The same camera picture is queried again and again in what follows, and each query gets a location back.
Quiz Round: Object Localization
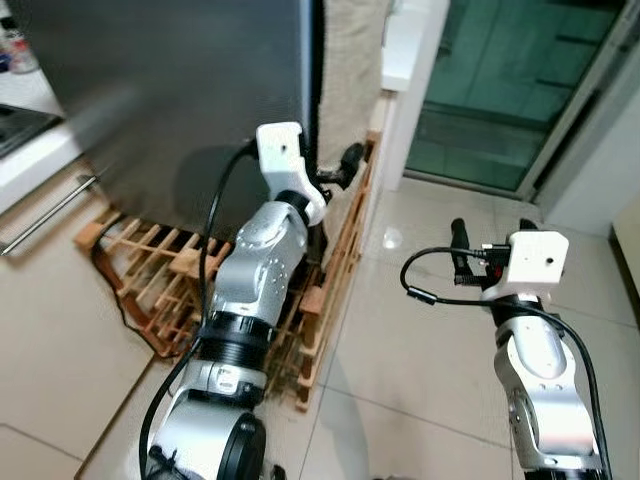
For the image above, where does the grey fridge door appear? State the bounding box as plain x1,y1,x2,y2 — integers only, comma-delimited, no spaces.
10,0,323,241

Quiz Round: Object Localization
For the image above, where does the beige hanging cloth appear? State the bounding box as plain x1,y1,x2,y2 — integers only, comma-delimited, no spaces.
318,0,393,176

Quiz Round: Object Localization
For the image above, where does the white cabinet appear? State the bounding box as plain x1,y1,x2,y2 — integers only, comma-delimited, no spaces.
378,0,453,191

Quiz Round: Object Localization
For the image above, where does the green glass sliding door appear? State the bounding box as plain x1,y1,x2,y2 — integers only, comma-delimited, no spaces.
405,0,640,201

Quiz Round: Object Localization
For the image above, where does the wooden slatted pallet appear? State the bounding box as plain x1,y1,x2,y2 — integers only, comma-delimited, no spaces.
73,130,383,413

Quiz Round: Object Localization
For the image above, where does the black cooktop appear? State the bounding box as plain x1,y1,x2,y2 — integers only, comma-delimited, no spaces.
0,103,63,159

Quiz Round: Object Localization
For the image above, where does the small condiment bottle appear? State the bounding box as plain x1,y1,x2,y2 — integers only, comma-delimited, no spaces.
0,18,39,76

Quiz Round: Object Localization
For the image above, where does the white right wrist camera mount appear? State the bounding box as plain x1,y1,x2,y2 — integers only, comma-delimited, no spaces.
483,230,569,301

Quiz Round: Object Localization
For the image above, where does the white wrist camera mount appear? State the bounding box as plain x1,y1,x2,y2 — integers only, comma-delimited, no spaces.
483,230,569,301
255,122,328,226

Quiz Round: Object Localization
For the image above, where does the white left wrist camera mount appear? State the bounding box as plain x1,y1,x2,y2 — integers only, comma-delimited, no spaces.
255,122,328,226

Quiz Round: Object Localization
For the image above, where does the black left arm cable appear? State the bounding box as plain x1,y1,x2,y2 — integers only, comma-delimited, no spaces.
138,140,259,480

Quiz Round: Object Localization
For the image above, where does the dark floor cord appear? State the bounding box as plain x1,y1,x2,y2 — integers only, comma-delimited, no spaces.
90,243,176,359

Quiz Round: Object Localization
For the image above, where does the steel drawer handle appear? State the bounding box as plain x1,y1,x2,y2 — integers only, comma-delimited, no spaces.
0,172,103,257

